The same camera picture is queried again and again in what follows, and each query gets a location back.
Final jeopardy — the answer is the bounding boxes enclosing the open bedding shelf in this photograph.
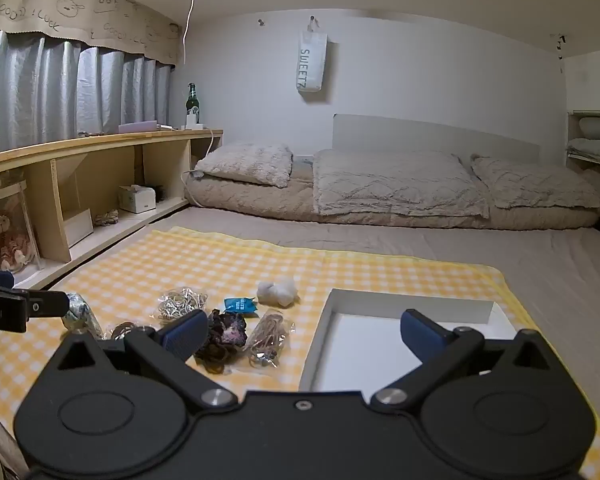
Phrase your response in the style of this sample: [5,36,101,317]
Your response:
[564,109,600,233]

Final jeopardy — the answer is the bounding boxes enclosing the small beige textured pillow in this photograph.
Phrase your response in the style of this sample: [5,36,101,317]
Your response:
[193,142,294,186]

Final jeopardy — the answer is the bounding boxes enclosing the white charger cable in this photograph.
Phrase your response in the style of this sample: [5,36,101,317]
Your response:
[181,127,217,187]

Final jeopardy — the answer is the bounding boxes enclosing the folded pale bedding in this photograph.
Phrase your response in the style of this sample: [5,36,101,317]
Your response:
[567,117,600,166]

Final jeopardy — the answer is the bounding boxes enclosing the wooden shelf unit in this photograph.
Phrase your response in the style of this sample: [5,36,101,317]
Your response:
[0,128,225,292]

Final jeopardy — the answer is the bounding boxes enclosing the dark floral scrunchie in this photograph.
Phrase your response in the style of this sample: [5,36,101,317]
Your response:
[195,310,249,375]

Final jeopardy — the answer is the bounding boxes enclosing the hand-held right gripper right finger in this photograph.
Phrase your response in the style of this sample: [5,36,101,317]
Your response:
[370,309,561,411]

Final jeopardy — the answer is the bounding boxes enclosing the bagged dark brown cord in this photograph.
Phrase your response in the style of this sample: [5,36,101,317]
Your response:
[105,321,156,342]

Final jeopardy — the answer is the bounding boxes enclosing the white shallow cardboard box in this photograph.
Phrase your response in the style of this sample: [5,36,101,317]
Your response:
[299,287,519,394]

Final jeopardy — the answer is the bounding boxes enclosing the large beige textured pillow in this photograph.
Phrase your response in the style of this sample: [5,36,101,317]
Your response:
[470,155,600,210]

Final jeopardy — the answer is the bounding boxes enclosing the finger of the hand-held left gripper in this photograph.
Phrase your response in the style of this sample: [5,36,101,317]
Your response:
[27,291,71,319]

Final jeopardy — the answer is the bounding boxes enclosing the teddy bear in clear bag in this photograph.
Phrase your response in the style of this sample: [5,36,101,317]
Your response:
[0,180,44,274]

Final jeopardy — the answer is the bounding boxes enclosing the white storage box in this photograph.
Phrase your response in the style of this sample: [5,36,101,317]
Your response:
[62,208,95,247]

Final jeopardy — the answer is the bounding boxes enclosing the silver curtain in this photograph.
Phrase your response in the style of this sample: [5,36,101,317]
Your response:
[0,30,174,144]

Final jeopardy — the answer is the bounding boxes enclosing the white hanging cable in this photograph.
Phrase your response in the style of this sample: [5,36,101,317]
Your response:
[182,0,197,66]

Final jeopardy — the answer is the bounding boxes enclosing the blue snack packet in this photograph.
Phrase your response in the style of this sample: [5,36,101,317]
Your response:
[223,296,259,317]

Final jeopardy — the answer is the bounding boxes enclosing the beige mattress pad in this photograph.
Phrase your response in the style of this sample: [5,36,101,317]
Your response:
[184,160,600,231]

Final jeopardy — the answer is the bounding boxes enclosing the purple flat box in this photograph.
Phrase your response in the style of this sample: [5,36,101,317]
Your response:
[118,120,159,135]

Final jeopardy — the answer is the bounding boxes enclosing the white hanging bag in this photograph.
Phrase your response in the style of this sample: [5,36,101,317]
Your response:
[295,17,329,96]

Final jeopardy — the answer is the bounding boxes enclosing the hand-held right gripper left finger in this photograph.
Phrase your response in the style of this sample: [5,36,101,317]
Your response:
[55,309,238,413]

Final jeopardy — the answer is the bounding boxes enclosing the yellow checkered blanket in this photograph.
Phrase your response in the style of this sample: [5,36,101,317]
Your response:
[0,226,600,480]

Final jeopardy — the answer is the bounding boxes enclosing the white tissue box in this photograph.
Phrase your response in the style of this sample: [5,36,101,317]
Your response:
[118,184,157,214]

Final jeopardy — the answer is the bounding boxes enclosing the beige printed valance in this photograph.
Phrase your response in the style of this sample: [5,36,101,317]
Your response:
[0,0,181,67]

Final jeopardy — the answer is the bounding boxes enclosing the white cotton balls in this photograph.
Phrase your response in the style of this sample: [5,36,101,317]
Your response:
[256,280,301,307]

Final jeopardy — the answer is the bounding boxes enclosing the bagged green and white cord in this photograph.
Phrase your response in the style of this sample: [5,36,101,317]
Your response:
[64,292,104,339]

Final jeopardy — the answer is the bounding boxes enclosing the bagged tan cord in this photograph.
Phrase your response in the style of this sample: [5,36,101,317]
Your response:
[242,309,296,369]

